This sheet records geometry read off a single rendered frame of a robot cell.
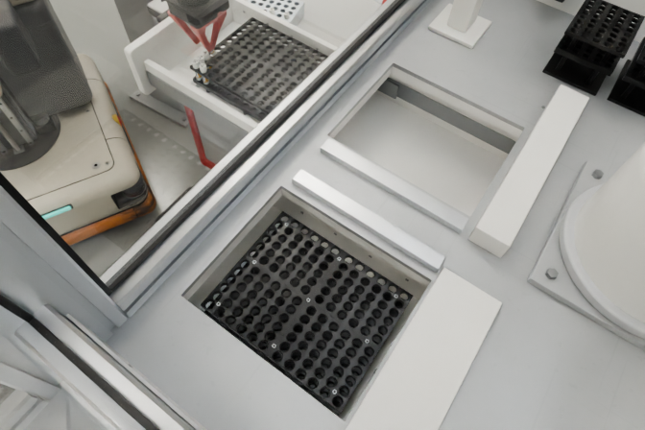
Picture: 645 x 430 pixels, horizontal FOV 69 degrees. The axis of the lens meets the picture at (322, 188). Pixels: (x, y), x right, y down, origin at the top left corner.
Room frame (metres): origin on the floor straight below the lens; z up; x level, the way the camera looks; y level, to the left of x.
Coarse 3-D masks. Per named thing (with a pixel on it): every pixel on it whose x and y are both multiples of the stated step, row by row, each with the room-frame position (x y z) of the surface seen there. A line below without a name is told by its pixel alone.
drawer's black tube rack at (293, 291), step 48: (288, 240) 0.30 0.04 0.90; (240, 288) 0.24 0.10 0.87; (288, 288) 0.23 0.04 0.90; (336, 288) 0.23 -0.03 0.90; (384, 288) 0.24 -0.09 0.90; (240, 336) 0.17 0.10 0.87; (288, 336) 0.17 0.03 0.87; (336, 336) 0.17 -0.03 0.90; (384, 336) 0.17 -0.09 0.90; (336, 384) 0.11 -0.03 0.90
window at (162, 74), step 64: (0, 0) 0.23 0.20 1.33; (64, 0) 0.26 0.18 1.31; (128, 0) 0.30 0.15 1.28; (192, 0) 0.35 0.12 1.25; (256, 0) 0.42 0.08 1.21; (320, 0) 0.52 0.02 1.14; (384, 0) 0.68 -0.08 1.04; (0, 64) 0.21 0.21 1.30; (64, 64) 0.24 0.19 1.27; (128, 64) 0.28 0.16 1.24; (192, 64) 0.34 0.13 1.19; (256, 64) 0.41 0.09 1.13; (320, 64) 0.52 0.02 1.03; (0, 128) 0.19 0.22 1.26; (64, 128) 0.22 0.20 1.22; (128, 128) 0.26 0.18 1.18; (192, 128) 0.32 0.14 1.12; (256, 128) 0.40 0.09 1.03; (64, 192) 0.20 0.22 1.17; (128, 192) 0.24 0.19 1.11; (192, 192) 0.30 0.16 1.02; (128, 256) 0.21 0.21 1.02
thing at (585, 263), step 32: (640, 160) 0.32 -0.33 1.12; (576, 192) 0.38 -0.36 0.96; (608, 192) 0.32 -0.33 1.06; (640, 192) 0.28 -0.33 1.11; (576, 224) 0.31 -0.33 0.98; (608, 224) 0.28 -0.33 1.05; (640, 224) 0.25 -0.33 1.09; (544, 256) 0.28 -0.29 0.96; (576, 256) 0.27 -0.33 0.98; (608, 256) 0.25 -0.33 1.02; (640, 256) 0.23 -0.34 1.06; (544, 288) 0.23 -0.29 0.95; (576, 288) 0.24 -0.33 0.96; (608, 288) 0.22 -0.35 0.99; (640, 288) 0.21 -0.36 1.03; (608, 320) 0.20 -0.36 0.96; (640, 320) 0.19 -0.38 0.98
